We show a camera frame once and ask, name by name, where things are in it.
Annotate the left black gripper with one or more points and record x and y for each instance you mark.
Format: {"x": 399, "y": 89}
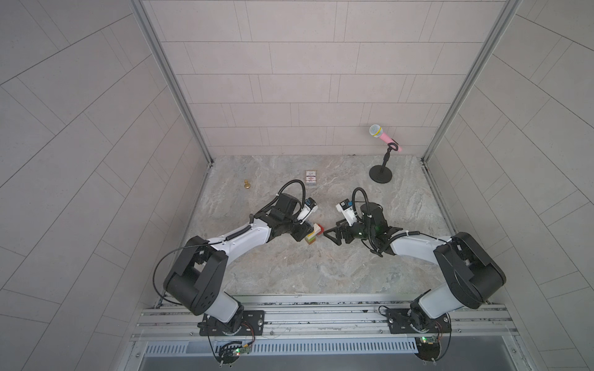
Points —
{"x": 302, "y": 232}

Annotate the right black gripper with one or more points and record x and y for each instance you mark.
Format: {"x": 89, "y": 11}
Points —
{"x": 339, "y": 229}

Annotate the white long lego brick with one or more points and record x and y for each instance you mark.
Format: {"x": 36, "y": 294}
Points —
{"x": 316, "y": 231}

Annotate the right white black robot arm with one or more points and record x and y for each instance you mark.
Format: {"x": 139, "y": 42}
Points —
{"x": 471, "y": 275}

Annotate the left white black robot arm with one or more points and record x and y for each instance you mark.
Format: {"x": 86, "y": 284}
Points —
{"x": 196, "y": 276}

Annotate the black microphone stand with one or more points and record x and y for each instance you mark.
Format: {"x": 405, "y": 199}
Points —
{"x": 381, "y": 173}

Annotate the red white card box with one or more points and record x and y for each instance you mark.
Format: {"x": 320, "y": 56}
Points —
{"x": 311, "y": 177}

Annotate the pink toy microphone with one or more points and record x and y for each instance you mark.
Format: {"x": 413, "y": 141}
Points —
{"x": 377, "y": 132}

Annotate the right circuit board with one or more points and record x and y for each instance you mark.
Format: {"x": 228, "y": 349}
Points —
{"x": 429, "y": 348}

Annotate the circuit board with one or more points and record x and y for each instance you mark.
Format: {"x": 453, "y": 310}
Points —
{"x": 230, "y": 352}
{"x": 429, "y": 348}

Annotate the left circuit board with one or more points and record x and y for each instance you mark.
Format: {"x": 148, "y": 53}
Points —
{"x": 230, "y": 352}

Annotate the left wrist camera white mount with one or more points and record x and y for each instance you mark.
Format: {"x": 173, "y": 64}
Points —
{"x": 310, "y": 206}

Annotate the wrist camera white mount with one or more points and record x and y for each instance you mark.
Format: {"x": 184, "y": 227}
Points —
{"x": 346, "y": 207}
{"x": 310, "y": 206}

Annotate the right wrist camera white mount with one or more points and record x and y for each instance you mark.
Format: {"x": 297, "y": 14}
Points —
{"x": 346, "y": 207}

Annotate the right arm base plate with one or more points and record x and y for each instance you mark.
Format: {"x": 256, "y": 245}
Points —
{"x": 407, "y": 321}

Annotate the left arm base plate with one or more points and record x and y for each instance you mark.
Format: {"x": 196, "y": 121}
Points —
{"x": 247, "y": 323}

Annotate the aluminium rail frame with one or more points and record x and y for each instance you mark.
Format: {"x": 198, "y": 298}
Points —
{"x": 312, "y": 325}

